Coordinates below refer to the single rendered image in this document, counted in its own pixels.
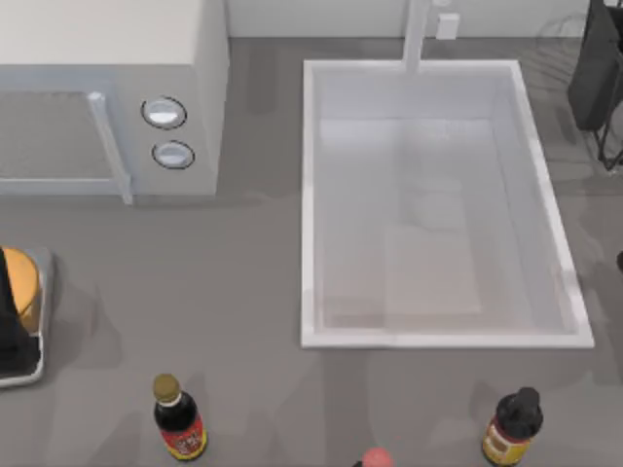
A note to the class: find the white sink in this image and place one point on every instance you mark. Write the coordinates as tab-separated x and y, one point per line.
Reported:
311	243

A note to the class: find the pale microwave oven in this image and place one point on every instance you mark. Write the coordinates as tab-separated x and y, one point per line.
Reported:
204	126

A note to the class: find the small round microwave knob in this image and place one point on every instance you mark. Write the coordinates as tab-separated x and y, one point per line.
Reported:
173	154

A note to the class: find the large round microwave knob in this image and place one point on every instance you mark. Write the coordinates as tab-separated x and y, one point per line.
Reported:
164	112

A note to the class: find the tall white tap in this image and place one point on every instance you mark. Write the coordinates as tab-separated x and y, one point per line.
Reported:
414	39

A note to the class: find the dark bottle with gold cap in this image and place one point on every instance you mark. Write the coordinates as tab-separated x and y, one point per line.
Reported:
181	423

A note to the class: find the red capped bottle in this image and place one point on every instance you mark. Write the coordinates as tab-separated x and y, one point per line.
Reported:
377	458

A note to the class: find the grey metal tray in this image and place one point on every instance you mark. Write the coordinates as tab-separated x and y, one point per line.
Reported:
45	311

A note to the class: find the pale microwave oven door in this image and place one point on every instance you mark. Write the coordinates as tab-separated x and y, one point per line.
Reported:
48	136

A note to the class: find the dark bottle with black cap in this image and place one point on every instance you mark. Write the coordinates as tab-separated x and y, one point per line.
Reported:
512	433

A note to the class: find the round orange bread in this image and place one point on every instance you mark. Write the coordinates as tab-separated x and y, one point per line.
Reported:
25	277

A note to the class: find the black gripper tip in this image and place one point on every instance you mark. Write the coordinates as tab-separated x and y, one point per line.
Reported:
10	321

